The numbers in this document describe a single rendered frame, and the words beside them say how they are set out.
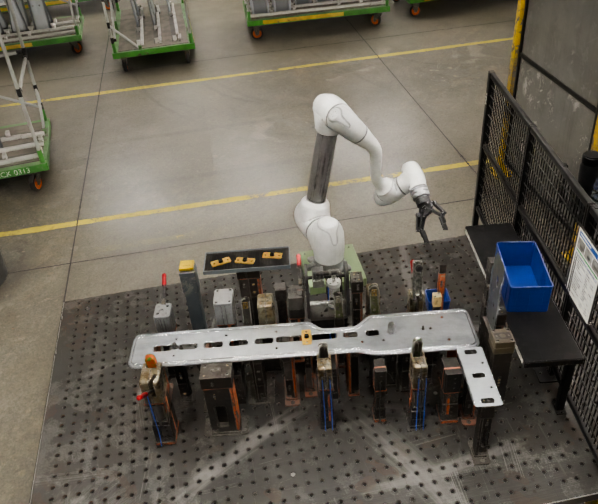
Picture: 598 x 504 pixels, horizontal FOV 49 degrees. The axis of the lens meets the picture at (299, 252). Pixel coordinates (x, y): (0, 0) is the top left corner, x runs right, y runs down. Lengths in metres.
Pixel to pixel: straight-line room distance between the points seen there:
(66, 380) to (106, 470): 0.57
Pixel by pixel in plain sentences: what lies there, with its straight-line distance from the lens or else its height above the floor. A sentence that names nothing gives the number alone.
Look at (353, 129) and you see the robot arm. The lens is 2.98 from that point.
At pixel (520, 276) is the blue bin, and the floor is 1.03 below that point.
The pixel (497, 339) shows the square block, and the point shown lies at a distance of 2.57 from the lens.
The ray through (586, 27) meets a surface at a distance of 4.47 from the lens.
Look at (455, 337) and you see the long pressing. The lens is 2.63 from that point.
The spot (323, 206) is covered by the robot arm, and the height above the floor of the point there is 1.03.
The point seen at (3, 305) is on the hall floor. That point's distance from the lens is 4.94.
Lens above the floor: 2.81
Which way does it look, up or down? 36 degrees down
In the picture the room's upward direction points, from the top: 5 degrees counter-clockwise
